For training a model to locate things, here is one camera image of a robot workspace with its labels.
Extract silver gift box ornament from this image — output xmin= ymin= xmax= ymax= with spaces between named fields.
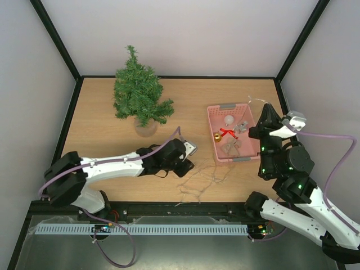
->
xmin=233 ymin=121 xmax=248 ymax=134

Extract pink plastic basket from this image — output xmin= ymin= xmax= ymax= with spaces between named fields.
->
xmin=207 ymin=103 xmax=260 ymax=165

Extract clear string lights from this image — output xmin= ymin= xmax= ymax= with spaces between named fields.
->
xmin=177 ymin=96 xmax=269 ymax=204

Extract small green christmas tree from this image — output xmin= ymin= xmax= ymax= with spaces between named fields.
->
xmin=113 ymin=45 xmax=174 ymax=127

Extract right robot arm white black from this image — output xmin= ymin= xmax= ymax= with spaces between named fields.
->
xmin=244 ymin=103 xmax=359 ymax=264

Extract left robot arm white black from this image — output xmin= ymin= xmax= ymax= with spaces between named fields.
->
xmin=44 ymin=138 xmax=197 ymax=219

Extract red ribbon bow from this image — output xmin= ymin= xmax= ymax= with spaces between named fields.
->
xmin=220 ymin=128 xmax=238 ymax=140

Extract burlap bow ornament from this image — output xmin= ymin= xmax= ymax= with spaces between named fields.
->
xmin=220 ymin=138 xmax=241 ymax=158

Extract white ball ornament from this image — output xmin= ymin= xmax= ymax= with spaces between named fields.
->
xmin=224 ymin=115 xmax=234 ymax=126

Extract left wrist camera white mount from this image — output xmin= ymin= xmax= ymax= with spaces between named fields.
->
xmin=180 ymin=141 xmax=197 ymax=160

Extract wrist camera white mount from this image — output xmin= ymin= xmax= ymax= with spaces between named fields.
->
xmin=180 ymin=141 xmax=197 ymax=160
xmin=269 ymin=111 xmax=307 ymax=139

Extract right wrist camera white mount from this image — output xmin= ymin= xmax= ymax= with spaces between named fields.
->
xmin=269 ymin=111 xmax=307 ymax=139

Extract light blue cable duct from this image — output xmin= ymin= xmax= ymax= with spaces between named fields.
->
xmin=34 ymin=223 xmax=248 ymax=236

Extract black aluminium rail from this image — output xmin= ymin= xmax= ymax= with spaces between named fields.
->
xmin=26 ymin=200 xmax=264 ymax=223

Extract purple floor cable loop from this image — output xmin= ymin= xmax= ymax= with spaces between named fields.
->
xmin=81 ymin=209 xmax=138 ymax=267

